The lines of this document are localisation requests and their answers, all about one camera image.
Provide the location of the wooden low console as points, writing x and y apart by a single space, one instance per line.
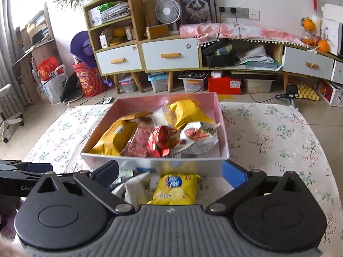
278 53

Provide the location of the wooden bookshelf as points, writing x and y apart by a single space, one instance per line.
37 56

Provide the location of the small wooden box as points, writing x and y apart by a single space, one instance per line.
156 32

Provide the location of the pale green snack packet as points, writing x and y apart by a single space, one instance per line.
124 173

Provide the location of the wooden shelf cabinet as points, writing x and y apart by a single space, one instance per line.
138 13

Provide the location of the purple plush toy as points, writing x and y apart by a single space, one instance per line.
81 48

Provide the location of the white box on shelf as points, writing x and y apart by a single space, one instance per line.
103 39

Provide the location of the yellow cake packet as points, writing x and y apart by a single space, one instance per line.
115 139

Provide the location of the grey-blue snack packet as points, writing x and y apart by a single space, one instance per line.
146 169

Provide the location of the white and red shopping bag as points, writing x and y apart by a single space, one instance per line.
52 83

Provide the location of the white nut packet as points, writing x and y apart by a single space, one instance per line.
198 136

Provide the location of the pink cardboard box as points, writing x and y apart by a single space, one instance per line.
187 167

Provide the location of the stack of papers on shelf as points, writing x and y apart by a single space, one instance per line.
115 12

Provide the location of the pile of papers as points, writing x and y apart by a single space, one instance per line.
257 57

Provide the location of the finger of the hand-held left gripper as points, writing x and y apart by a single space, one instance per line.
37 166
10 163

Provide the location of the clear plastic storage bin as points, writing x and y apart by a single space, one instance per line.
127 83

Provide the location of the white printed carton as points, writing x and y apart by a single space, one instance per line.
332 93

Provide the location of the yellow chips packet blue logo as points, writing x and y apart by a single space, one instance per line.
176 190

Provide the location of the red snack packet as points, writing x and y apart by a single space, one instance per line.
163 139

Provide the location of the wall socket strip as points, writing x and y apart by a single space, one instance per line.
241 12

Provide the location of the red gift bag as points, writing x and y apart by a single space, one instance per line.
88 81

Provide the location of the black storage basket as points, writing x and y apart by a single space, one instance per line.
219 55

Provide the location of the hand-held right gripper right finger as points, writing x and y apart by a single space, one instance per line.
235 174

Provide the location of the blue lidded storage bin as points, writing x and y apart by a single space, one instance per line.
159 82

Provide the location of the long gold wafer packet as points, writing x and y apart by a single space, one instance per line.
134 116

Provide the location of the small white desk fan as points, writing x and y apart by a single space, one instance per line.
166 12

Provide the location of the black lidded storage bin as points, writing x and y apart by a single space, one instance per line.
193 82

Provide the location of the orange fruit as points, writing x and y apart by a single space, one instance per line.
308 24
323 45

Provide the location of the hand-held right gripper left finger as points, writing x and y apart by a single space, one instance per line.
105 173

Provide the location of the pink sprinkled candy packet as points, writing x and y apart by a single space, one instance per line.
139 142

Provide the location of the pink patterned cloth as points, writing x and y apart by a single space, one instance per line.
241 32

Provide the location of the black flat bag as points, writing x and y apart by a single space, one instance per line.
69 88

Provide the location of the clear rice cracker packet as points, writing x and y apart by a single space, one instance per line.
160 117

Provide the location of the yellow egg carton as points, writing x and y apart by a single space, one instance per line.
308 93

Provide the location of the white printed board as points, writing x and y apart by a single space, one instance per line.
330 36

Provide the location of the plain yellow puffy packet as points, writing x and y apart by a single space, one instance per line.
187 112

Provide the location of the black tripod device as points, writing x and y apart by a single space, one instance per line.
290 92

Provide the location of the white snack packet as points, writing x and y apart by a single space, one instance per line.
136 190

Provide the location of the glass jar of oranges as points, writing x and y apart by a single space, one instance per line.
308 38

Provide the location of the framed cat picture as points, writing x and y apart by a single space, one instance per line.
197 4

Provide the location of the red cardboard box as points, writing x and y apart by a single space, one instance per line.
224 83

